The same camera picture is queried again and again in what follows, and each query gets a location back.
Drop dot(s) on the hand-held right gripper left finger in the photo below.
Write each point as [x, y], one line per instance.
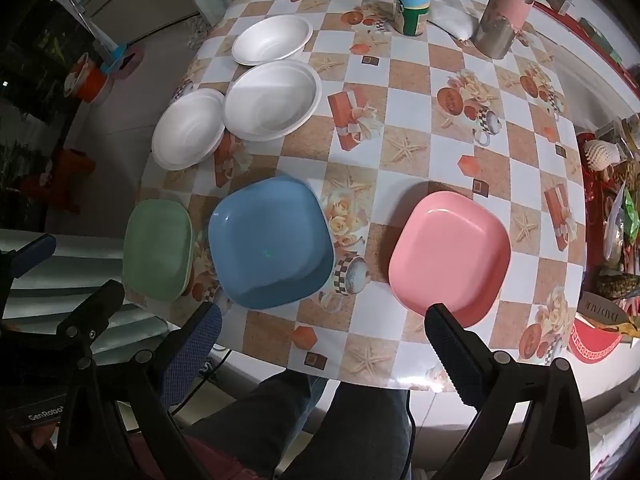
[192, 350]

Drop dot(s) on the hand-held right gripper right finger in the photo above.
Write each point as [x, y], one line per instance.
[455, 355]

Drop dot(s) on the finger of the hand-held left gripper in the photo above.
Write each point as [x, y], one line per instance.
[32, 255]
[97, 307]

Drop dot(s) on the green square plate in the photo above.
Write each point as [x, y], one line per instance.
[157, 255]

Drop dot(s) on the stack of pastel plates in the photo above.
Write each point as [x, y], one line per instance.
[447, 255]

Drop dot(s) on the blue square plate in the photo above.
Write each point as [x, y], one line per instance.
[270, 245]

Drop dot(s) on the white round plate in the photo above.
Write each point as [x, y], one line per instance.
[187, 130]

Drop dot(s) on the white foam bowl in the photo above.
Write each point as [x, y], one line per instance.
[272, 37]
[272, 102]

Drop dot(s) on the red stool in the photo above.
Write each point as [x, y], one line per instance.
[60, 180]

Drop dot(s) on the person's legs in jeans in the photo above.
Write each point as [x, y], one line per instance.
[310, 435]

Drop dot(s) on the orange bucket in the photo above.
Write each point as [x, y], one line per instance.
[87, 82]

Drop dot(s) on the green packet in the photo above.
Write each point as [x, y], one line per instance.
[631, 215]

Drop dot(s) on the checkered printed tablecloth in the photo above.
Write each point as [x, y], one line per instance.
[415, 125]

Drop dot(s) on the white cabinet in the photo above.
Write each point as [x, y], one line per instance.
[135, 0]

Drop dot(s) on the white cloth bag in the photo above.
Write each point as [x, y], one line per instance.
[452, 17]

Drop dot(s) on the pink steel thermos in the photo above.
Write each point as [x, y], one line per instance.
[505, 10]

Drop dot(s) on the green capped bottle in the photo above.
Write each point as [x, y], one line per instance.
[412, 7]

